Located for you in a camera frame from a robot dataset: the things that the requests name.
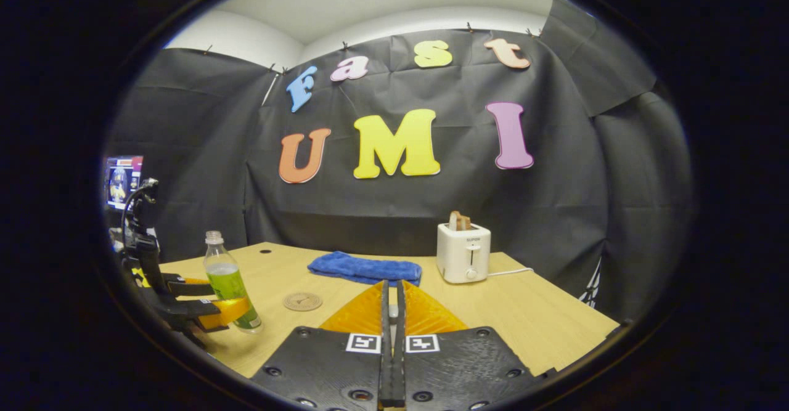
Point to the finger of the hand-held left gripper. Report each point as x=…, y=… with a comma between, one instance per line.
x=185, y=289
x=179, y=312

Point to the computer monitor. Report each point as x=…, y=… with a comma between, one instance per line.
x=123, y=183

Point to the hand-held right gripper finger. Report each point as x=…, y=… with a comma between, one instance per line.
x=399, y=368
x=386, y=368

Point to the round wooden coaster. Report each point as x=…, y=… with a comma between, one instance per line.
x=302, y=301

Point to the bread slice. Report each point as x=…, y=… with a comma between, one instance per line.
x=459, y=221

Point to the white toaster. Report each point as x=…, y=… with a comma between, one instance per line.
x=462, y=254

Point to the black backdrop cloth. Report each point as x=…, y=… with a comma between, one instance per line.
x=555, y=214

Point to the blue folded towel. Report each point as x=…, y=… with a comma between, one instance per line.
x=363, y=269

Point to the green label water bottle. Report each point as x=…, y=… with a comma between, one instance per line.
x=229, y=281

